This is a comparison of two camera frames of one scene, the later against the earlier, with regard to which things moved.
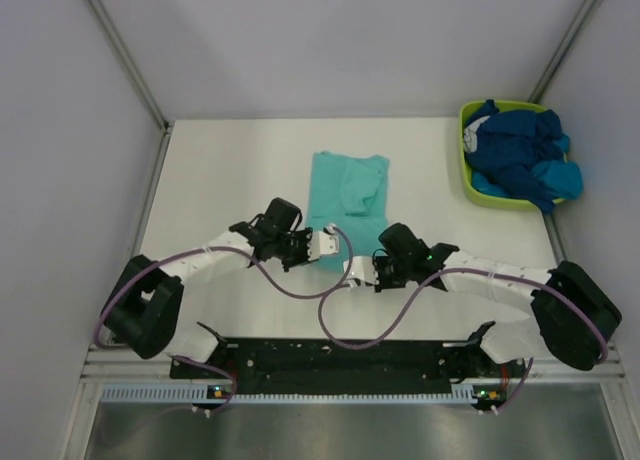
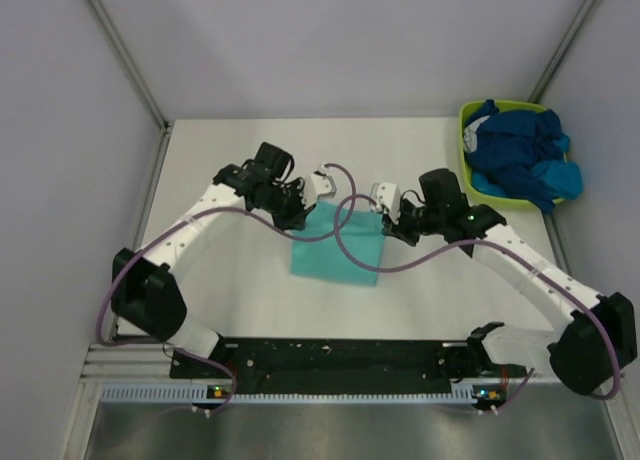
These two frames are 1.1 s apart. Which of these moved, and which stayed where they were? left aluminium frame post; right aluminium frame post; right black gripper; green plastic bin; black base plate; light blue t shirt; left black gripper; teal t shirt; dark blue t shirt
Moved: left black gripper; right black gripper; teal t shirt
Stayed: dark blue t shirt; left aluminium frame post; black base plate; green plastic bin; right aluminium frame post; light blue t shirt
